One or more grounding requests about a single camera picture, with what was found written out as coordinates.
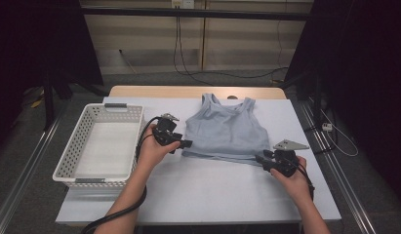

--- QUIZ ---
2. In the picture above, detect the thin white cable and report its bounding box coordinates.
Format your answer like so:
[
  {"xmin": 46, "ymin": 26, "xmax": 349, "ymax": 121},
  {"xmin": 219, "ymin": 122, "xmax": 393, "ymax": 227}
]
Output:
[{"xmin": 319, "ymin": 108, "xmax": 360, "ymax": 158}]

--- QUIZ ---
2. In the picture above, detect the thin dark rod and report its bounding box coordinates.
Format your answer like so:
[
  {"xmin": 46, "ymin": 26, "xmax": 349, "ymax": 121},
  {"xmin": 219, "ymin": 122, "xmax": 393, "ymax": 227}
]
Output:
[{"xmin": 118, "ymin": 49, "xmax": 138, "ymax": 75}]

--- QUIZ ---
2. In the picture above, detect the white wall socket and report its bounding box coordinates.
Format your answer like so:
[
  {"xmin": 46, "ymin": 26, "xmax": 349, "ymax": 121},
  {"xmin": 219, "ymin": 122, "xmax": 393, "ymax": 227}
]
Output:
[{"xmin": 171, "ymin": 0, "xmax": 195, "ymax": 10}]

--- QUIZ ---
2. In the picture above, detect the white table mat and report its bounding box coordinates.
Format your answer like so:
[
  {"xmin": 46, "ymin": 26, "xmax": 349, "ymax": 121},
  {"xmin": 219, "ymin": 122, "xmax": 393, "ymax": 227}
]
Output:
[{"xmin": 55, "ymin": 97, "xmax": 342, "ymax": 225}]

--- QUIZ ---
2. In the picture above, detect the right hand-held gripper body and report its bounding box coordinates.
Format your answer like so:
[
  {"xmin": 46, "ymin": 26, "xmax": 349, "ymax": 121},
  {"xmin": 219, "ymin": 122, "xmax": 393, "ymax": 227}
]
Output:
[{"xmin": 268, "ymin": 139, "xmax": 310, "ymax": 178}]

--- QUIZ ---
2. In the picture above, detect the thick black corrugated cable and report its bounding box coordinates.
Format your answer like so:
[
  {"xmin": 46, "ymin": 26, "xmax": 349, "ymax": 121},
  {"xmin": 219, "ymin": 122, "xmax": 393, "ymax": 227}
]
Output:
[{"xmin": 80, "ymin": 116, "xmax": 163, "ymax": 234}]

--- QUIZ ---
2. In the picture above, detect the aluminium floor rail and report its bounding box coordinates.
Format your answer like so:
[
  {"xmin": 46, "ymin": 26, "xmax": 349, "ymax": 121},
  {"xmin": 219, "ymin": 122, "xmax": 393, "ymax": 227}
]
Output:
[
  {"xmin": 297, "ymin": 100, "xmax": 378, "ymax": 234},
  {"xmin": 0, "ymin": 108, "xmax": 64, "ymax": 234}
]

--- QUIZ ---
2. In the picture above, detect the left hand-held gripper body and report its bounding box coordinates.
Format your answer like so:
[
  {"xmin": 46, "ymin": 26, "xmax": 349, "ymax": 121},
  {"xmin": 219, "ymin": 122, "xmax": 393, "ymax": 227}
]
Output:
[{"xmin": 151, "ymin": 112, "xmax": 183, "ymax": 147}]

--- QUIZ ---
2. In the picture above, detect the white perforated plastic basket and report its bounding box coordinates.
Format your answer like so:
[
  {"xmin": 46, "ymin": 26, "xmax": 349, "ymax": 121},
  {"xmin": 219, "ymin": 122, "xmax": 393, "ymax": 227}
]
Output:
[{"xmin": 52, "ymin": 102, "xmax": 146, "ymax": 190}]

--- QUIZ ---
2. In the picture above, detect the person's left hand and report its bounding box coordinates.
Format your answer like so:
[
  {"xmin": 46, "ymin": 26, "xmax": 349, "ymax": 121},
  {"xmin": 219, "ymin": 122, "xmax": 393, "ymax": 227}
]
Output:
[{"xmin": 136, "ymin": 125, "xmax": 181, "ymax": 170}]

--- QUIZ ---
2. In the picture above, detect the black metal stand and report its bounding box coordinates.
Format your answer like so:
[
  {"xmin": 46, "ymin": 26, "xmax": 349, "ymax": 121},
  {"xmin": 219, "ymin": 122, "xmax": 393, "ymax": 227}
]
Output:
[
  {"xmin": 279, "ymin": 71, "xmax": 336, "ymax": 155},
  {"xmin": 41, "ymin": 66, "xmax": 108, "ymax": 132}
]

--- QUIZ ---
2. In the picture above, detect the light blue tank top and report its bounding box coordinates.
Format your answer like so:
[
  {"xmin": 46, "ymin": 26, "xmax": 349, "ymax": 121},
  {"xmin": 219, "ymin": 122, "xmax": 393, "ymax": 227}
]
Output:
[{"xmin": 181, "ymin": 93, "xmax": 271, "ymax": 167}]

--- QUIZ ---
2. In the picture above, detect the person's right hand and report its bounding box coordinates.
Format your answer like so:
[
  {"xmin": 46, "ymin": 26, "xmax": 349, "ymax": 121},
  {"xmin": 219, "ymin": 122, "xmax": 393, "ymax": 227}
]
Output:
[{"xmin": 269, "ymin": 155, "xmax": 315, "ymax": 205}]

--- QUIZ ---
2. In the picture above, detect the black curtain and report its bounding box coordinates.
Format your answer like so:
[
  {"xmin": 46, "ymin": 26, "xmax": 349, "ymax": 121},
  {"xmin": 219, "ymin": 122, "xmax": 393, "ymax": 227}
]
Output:
[
  {"xmin": 0, "ymin": 0, "xmax": 104, "ymax": 154},
  {"xmin": 284, "ymin": 0, "xmax": 401, "ymax": 199}
]

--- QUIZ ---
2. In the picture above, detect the black power cable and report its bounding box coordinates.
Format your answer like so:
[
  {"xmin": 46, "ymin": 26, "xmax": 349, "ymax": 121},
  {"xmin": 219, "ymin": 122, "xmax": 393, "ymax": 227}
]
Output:
[
  {"xmin": 178, "ymin": 7, "xmax": 289, "ymax": 80},
  {"xmin": 173, "ymin": 7, "xmax": 216, "ymax": 87}
]

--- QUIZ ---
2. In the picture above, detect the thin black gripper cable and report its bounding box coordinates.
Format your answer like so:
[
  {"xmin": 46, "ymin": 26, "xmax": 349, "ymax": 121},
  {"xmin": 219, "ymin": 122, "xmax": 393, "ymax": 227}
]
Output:
[{"xmin": 295, "ymin": 160, "xmax": 316, "ymax": 200}]

